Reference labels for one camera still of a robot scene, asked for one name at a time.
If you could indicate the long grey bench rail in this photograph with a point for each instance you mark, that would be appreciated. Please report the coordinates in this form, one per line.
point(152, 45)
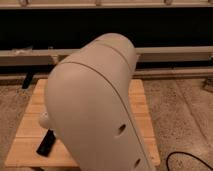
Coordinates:
point(146, 54)

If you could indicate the black eraser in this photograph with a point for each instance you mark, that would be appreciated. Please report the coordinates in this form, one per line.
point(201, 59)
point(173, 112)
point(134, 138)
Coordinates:
point(47, 143)

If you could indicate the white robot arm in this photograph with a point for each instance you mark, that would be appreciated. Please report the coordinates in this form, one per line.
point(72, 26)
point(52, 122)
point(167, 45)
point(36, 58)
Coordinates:
point(88, 108)

